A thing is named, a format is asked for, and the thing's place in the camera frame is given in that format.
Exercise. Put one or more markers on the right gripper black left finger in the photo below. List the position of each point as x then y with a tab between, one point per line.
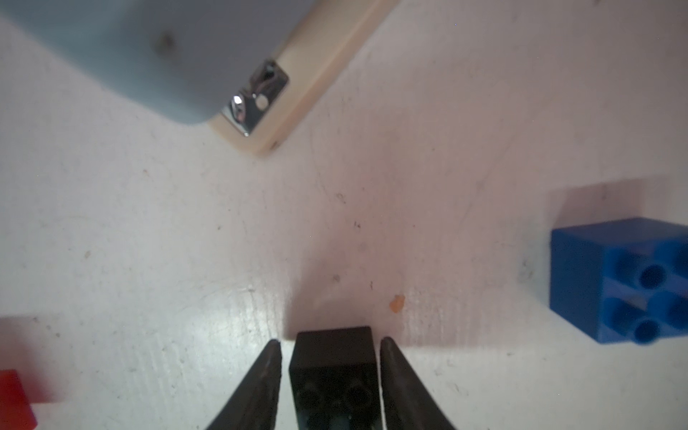
254	403

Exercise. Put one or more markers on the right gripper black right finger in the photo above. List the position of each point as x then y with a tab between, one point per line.
407	403

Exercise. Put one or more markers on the black lego brick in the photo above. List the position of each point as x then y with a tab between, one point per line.
334	379

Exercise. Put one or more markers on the blue lego brick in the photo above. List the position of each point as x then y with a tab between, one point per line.
621	280

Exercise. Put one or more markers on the red lego brick back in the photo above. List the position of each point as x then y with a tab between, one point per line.
16	412

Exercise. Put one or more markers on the grey small case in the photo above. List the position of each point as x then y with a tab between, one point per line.
250	69

